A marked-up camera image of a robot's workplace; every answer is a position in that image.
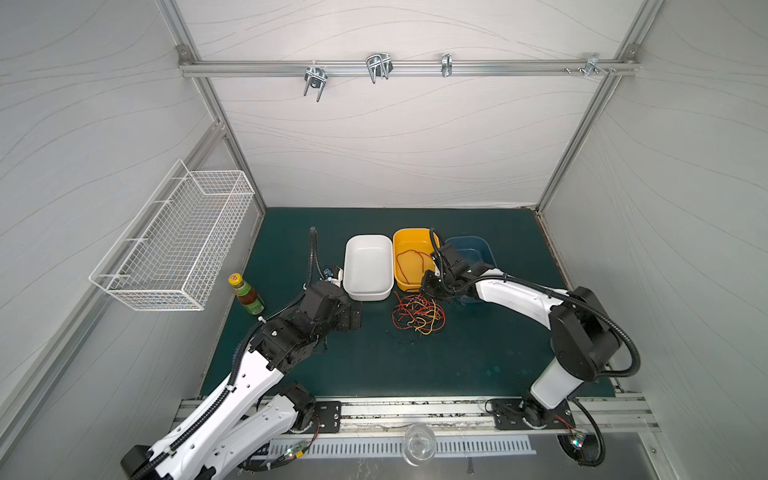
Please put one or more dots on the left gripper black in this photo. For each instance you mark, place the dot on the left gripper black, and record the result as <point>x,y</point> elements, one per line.
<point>345,323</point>

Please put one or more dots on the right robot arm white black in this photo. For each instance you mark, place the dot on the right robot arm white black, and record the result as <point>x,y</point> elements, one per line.
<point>587,344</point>

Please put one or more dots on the white vent grille strip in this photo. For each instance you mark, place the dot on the white vent grille strip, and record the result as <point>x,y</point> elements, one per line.
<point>462,446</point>

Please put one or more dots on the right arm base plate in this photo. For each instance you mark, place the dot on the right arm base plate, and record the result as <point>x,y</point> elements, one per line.
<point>523,413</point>

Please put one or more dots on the metal u-bolt clamp middle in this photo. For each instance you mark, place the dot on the metal u-bolt clamp middle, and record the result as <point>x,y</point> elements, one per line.
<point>379,65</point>

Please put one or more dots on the aluminium crossbar rail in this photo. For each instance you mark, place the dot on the aluminium crossbar rail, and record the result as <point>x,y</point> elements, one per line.
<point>401,68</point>

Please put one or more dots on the clear glass cup front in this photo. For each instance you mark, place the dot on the clear glass cup front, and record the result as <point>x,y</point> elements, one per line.
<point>419,445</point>

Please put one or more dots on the metal clamp small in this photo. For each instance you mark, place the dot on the metal clamp small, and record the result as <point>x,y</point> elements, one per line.
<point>446,65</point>

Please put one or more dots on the sauce bottle yellow cap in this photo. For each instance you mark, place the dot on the sauce bottle yellow cap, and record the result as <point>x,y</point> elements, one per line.
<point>246,295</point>

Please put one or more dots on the metal bracket right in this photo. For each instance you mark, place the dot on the metal bracket right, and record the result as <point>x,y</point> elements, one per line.
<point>591,67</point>

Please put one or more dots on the yellow plastic bin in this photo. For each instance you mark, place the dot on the yellow plastic bin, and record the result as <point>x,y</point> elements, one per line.
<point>412,250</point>

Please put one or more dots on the white plastic bin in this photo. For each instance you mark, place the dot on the white plastic bin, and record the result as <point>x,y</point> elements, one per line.
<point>368,271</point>

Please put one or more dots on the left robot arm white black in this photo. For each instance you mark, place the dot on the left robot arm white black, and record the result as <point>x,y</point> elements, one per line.
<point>229,426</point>

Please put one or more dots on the blue plastic bin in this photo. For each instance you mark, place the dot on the blue plastic bin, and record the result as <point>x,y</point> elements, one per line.
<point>466,257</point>

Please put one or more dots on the metal u-bolt clamp left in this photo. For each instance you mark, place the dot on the metal u-bolt clamp left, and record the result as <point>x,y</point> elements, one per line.
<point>315,79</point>

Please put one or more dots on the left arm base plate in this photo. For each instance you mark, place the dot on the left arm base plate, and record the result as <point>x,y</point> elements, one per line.
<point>318,417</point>

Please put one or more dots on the metal u-bolt clamp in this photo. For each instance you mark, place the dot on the metal u-bolt clamp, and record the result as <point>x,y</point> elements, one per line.
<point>315,79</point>
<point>379,65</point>

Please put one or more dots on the white wire basket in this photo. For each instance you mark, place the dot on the white wire basket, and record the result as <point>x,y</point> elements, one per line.
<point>171,252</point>

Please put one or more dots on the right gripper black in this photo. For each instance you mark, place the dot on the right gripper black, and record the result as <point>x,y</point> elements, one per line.
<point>432,283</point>

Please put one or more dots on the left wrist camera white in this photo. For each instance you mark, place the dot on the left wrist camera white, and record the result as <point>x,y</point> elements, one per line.
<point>334,275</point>

